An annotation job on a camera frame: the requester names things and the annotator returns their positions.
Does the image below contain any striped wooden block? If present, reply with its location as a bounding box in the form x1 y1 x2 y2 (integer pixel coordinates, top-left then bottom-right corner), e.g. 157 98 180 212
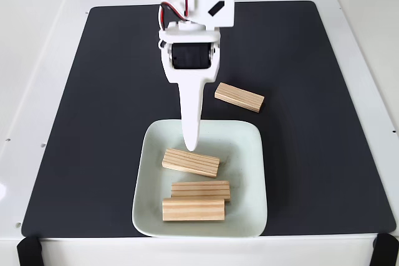
214 82 266 113
161 148 221 179

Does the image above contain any grooved wooden block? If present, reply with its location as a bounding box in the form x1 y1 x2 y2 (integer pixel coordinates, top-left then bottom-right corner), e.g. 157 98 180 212
170 180 232 202

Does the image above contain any smooth wooden block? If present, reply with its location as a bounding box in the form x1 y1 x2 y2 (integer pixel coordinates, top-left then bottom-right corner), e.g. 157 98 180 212
161 197 226 222

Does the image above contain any pale green square plate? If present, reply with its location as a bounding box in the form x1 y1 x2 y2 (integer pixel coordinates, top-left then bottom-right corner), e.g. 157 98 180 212
131 118 269 239

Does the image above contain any black rubber mat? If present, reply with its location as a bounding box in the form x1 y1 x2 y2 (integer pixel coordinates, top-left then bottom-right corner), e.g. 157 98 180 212
21 0 397 238

